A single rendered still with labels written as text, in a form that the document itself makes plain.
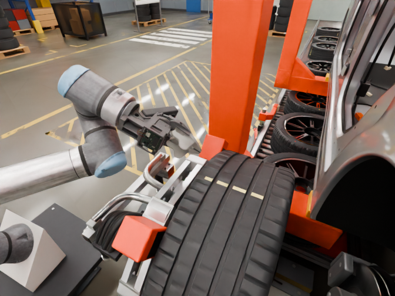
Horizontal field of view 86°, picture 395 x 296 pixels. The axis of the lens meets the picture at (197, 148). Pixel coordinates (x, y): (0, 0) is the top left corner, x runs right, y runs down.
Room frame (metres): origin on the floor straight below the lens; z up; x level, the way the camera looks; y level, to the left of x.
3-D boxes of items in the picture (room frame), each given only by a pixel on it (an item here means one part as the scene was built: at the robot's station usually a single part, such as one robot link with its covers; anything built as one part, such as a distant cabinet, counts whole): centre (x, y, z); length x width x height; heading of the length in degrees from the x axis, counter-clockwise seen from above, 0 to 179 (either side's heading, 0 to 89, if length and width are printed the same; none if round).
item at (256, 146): (1.94, -0.77, 0.28); 2.47 x 0.09 x 0.22; 152
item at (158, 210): (0.41, 0.05, 0.85); 0.54 x 0.07 x 0.54; 152
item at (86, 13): (8.18, 3.91, 0.49); 1.27 x 0.88 x 0.97; 62
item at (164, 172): (0.66, 0.15, 0.93); 0.09 x 0.05 x 0.05; 62
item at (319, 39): (5.32, -3.00, 0.39); 0.66 x 0.66 x 0.24
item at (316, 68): (3.39, -1.97, 0.39); 0.66 x 0.66 x 0.24
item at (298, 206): (0.69, -0.46, 0.69); 0.52 x 0.17 x 0.35; 62
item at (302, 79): (2.40, -1.35, 0.69); 0.52 x 0.17 x 0.35; 62
